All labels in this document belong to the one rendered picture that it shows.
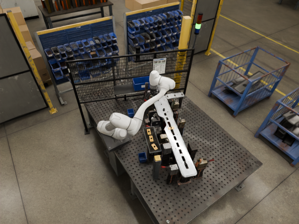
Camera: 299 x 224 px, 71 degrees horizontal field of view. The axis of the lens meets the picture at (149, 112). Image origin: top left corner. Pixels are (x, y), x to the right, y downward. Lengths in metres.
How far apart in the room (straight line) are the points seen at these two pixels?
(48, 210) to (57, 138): 1.29
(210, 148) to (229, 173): 0.42
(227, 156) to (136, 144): 1.27
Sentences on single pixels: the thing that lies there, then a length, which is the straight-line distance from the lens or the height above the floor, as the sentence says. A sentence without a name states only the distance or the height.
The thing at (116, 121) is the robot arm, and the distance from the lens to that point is 2.09.
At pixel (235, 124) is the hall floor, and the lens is 4.58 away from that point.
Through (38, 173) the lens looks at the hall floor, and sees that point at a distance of 3.94.
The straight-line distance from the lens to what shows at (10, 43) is 3.86.
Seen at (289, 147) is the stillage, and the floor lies 0.16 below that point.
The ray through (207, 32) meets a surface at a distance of 6.05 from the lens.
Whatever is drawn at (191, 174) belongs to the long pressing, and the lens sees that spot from 2.50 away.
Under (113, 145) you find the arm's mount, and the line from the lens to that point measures 2.93.
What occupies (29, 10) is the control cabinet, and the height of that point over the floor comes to 0.32.
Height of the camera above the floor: 3.17
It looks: 46 degrees down
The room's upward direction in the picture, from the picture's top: 3 degrees clockwise
